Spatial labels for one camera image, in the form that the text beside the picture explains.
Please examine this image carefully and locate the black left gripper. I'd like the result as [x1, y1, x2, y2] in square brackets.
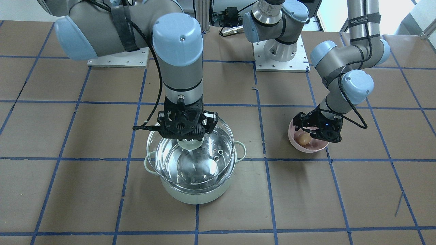
[292, 110, 343, 143]

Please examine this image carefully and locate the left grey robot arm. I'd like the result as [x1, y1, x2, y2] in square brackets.
[243, 0, 390, 143]

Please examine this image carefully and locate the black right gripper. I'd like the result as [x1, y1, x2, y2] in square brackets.
[157, 97, 218, 140]

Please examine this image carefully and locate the glass pot lid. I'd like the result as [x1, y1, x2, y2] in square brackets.
[146, 117, 237, 189]

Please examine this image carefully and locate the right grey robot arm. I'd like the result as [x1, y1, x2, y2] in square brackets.
[40, 0, 217, 141]

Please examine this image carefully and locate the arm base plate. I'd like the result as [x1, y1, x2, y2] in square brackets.
[87, 47, 150, 68]
[253, 36, 310, 72]

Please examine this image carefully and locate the brown cardboard table mat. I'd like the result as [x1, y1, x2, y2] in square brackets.
[1, 20, 435, 245]

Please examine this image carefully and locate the brown egg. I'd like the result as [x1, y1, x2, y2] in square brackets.
[295, 132, 311, 146]

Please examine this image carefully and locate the pale green steel pot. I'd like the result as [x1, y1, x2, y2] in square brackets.
[144, 135, 246, 205]

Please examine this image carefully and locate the pink bowl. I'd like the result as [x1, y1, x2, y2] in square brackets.
[288, 121, 329, 153]

